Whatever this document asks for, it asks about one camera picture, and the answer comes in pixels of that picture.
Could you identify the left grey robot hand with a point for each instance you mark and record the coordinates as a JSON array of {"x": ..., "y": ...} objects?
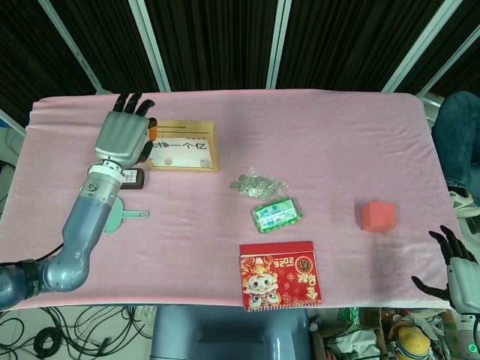
[{"x": 120, "y": 135}]

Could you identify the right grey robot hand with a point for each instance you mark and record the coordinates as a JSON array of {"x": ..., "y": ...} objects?
[{"x": 465, "y": 277}]

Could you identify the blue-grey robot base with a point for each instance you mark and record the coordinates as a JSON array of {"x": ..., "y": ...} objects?
[{"x": 232, "y": 333}]

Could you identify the silver coin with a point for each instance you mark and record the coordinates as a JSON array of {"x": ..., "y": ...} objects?
[{"x": 168, "y": 161}]

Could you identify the dark sauce bottle white cap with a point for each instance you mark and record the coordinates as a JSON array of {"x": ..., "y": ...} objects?
[{"x": 135, "y": 179}]

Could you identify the white sneaker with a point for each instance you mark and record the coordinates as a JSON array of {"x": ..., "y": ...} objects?
[{"x": 465, "y": 204}]

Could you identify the teal plastic brush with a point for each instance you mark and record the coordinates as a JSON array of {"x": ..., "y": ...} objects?
[{"x": 122, "y": 215}]

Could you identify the red box edge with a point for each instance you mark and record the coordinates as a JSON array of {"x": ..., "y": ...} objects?
[{"x": 377, "y": 217}]

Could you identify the person leg in jeans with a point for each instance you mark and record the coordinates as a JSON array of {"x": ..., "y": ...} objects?
[{"x": 459, "y": 142}]

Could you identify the black folding partition screen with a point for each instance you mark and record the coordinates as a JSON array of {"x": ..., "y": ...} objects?
[{"x": 225, "y": 41}]

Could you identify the clear bag of coins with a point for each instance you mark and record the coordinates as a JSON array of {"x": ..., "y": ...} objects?
[{"x": 258, "y": 185}]

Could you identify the green tissue pack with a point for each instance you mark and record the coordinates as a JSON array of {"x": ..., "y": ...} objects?
[{"x": 277, "y": 215}]

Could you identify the pink table cloth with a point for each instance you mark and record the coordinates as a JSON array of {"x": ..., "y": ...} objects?
[{"x": 300, "y": 150}]

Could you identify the red spiral desk calendar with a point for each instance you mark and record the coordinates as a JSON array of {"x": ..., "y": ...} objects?
[{"x": 281, "y": 277}]

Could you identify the wooden frame money box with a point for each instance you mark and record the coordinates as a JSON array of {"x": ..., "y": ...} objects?
[{"x": 187, "y": 150}]

